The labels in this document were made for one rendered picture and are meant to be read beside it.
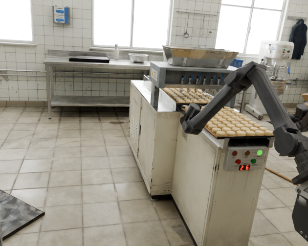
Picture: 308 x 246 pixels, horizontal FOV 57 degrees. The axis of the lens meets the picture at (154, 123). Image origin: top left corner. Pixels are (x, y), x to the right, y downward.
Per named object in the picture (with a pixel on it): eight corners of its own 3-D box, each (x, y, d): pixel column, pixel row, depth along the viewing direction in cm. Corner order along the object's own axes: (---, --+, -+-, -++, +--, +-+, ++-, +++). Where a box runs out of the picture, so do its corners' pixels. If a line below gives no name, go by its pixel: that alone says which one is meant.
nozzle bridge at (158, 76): (147, 100, 248) (149, 61, 237) (222, 101, 266) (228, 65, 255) (156, 111, 218) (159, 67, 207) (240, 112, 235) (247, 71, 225)
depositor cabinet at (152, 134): (127, 145, 362) (130, 80, 335) (180, 144, 379) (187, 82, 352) (149, 204, 245) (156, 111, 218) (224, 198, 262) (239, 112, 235)
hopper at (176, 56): (160, 62, 237) (161, 45, 233) (220, 65, 251) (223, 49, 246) (169, 67, 211) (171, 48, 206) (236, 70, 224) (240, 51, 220)
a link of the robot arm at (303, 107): (298, 132, 165) (313, 130, 165) (302, 116, 158) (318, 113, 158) (288, 120, 174) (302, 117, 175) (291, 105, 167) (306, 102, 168)
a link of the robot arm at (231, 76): (238, 76, 116) (256, 82, 122) (233, 67, 120) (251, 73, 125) (182, 134, 145) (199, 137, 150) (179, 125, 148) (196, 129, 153)
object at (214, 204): (169, 202, 250) (180, 104, 222) (205, 199, 258) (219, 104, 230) (199, 264, 186) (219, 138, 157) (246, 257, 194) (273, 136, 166)
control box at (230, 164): (222, 168, 165) (226, 146, 161) (258, 166, 171) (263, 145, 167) (225, 171, 162) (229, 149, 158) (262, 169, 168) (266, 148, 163)
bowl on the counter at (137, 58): (130, 63, 455) (130, 55, 451) (126, 60, 485) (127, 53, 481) (149, 64, 464) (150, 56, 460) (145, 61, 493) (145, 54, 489)
